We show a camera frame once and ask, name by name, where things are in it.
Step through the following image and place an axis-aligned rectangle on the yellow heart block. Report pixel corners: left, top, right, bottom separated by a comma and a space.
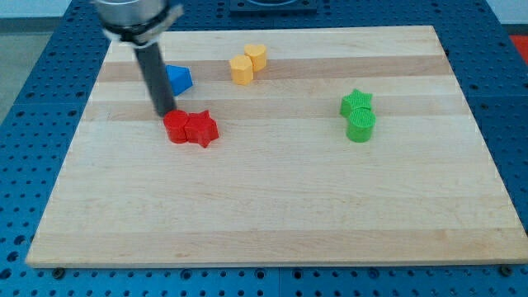
243, 44, 267, 72

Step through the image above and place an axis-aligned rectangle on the yellow hexagon block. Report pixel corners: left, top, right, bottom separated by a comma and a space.
229, 55, 253, 85

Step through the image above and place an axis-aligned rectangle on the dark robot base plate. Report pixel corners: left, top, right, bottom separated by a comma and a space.
228, 0, 318, 14

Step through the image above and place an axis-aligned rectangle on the green star block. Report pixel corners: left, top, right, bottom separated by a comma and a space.
339, 89, 373, 117

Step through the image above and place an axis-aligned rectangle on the red star block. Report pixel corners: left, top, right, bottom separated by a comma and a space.
184, 110, 219, 148

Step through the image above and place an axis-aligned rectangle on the light wooden board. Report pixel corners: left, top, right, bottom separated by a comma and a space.
26, 26, 527, 268

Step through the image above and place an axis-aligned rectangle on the green circle block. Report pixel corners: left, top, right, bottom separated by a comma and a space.
346, 108, 376, 143

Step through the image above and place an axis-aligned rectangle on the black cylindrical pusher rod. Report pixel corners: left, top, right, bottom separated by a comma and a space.
134, 43, 176, 117

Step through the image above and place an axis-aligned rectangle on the red circle block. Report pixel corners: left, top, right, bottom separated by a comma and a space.
163, 110, 189, 144

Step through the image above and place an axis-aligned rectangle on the blue pentagon block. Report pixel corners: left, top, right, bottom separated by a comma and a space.
166, 65, 193, 96

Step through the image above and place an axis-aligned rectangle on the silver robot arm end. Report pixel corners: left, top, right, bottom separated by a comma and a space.
92, 0, 184, 49

